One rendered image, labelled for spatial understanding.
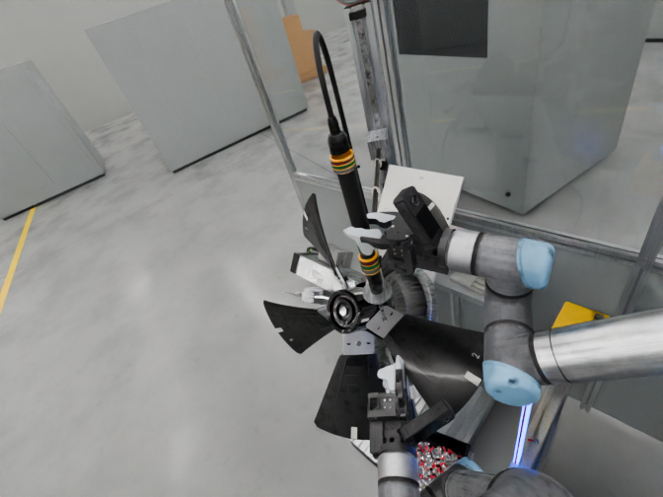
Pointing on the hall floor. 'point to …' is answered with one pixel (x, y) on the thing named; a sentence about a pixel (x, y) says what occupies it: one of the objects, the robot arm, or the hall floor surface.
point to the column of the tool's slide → (372, 74)
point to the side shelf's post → (457, 311)
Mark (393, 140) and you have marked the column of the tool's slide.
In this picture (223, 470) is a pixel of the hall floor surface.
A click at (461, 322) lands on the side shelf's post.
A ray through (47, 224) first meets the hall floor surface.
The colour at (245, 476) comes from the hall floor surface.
